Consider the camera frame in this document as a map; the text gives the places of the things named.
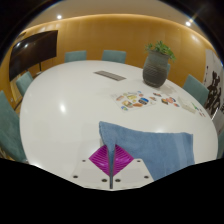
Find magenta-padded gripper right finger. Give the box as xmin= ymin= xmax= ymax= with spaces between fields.
xmin=113 ymin=144 xmax=155 ymax=190

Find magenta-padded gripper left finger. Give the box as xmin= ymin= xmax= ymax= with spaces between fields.
xmin=70 ymin=144 xmax=112 ymax=190

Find blue towel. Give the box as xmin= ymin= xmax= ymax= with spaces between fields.
xmin=98 ymin=120 xmax=196 ymax=183

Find colourful sticker sheet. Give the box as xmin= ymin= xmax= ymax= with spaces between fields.
xmin=111 ymin=91 xmax=151 ymax=112

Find small colourful sticker cards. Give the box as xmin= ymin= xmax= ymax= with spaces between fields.
xmin=148 ymin=91 xmax=181 ymax=108

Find white paper pad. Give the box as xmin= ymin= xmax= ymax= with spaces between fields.
xmin=177 ymin=96 xmax=198 ymax=114

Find teal chairs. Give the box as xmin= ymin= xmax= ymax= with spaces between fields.
xmin=0 ymin=49 xmax=224 ymax=164

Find green plant in grey pot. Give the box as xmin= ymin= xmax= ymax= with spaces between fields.
xmin=142 ymin=40 xmax=177 ymax=89

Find black television screen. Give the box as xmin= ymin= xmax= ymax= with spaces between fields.
xmin=8 ymin=29 xmax=59 ymax=82

